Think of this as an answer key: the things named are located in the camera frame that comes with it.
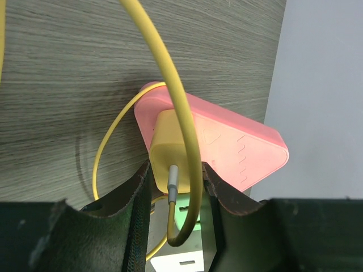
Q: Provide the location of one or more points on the yellow charger plug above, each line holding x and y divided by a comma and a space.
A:
168, 148

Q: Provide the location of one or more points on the white charger plug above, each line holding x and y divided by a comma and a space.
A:
188, 261

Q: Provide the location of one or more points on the green charger plug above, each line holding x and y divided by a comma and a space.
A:
184, 211

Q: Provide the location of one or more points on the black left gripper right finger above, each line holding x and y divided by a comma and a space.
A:
241, 234

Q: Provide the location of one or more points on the pink triangular power strip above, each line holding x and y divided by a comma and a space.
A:
240, 150

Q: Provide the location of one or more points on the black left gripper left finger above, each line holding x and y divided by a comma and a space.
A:
109, 234

